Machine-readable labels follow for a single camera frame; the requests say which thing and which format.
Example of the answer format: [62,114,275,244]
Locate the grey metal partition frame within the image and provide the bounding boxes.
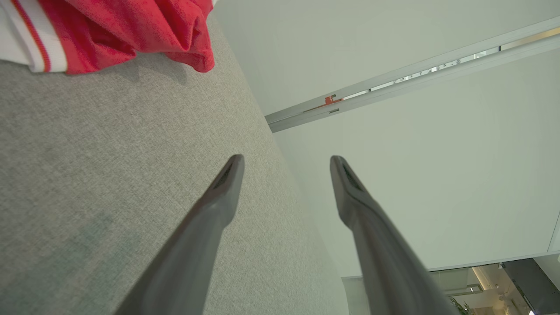
[265,17,560,133]

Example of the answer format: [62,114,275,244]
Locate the red shorts with white stripe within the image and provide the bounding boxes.
[66,0,216,73]

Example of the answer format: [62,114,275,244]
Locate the orange tag on partition frame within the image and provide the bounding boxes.
[304,94,344,112]

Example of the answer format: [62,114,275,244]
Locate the grey fabric sofa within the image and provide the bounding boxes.
[0,13,350,315]

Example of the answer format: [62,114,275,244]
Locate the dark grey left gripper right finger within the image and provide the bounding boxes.
[330,155,460,315]

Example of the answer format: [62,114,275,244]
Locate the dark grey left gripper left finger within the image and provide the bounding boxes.
[115,154,245,315]

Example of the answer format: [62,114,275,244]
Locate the red jersey with white sleeves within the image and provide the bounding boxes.
[0,0,138,75]

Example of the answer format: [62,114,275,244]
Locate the dark grey pillar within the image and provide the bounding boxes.
[502,258,560,315]

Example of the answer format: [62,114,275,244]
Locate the green potted plant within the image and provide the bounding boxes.
[450,297,472,315]

